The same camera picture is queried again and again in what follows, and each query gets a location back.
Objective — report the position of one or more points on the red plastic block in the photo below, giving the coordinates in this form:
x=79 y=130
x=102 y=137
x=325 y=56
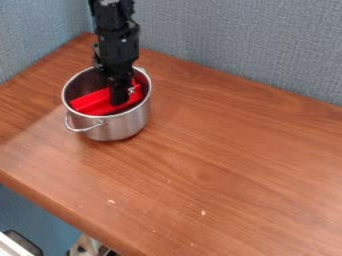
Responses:
x=96 y=103

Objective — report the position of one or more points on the white object under table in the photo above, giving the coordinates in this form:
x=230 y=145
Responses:
x=90 y=247

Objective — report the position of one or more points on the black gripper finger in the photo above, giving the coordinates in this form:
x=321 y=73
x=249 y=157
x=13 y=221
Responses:
x=120 y=90
x=105 y=76

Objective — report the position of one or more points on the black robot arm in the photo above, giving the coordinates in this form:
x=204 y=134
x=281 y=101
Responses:
x=113 y=14

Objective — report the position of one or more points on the black and silver equipment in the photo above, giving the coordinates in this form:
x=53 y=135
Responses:
x=17 y=245

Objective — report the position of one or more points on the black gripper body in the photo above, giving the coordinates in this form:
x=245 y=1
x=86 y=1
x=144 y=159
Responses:
x=117 y=51

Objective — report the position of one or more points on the metal pot with handle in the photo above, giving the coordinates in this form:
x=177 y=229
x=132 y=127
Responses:
x=112 y=127

